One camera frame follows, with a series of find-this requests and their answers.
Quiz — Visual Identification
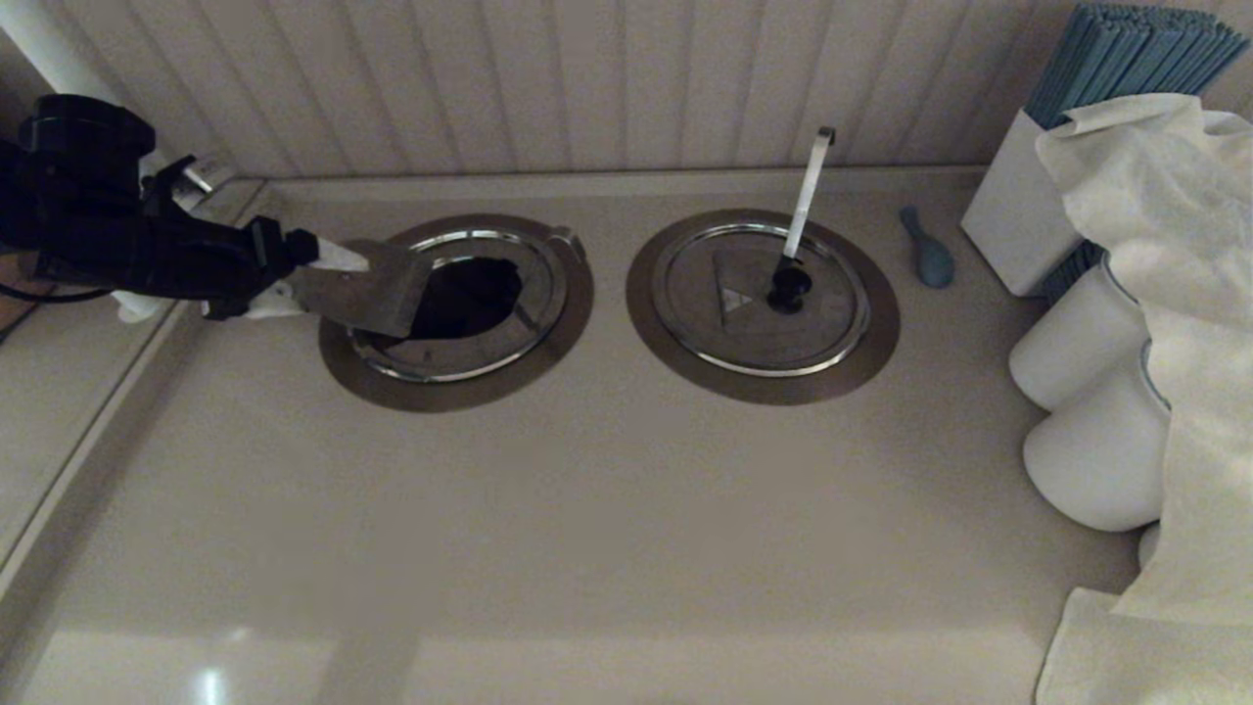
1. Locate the white square holder box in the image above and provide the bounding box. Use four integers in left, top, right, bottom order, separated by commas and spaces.
959, 110, 1078, 298

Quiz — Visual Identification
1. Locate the steel hinged pot lid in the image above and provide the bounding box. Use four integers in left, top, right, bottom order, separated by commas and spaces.
651, 223, 872, 378
289, 228, 571, 383

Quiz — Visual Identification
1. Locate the blue ribbed pack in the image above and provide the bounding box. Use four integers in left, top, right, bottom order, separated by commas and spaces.
1043, 240, 1105, 303

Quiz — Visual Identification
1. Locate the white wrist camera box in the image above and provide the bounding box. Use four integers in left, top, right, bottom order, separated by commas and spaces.
179, 155, 238, 195

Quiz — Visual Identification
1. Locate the blue rice paddle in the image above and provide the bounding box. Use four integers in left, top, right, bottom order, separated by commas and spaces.
899, 206, 955, 291

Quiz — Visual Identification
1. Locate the white cloth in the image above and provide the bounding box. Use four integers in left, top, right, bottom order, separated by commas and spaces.
1033, 93, 1253, 705

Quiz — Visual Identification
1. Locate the right flat ladle handle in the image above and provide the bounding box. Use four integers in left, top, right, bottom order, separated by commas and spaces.
780, 127, 836, 265

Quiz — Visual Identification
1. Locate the blue straw bundle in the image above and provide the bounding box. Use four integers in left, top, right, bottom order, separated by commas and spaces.
1023, 5, 1249, 131

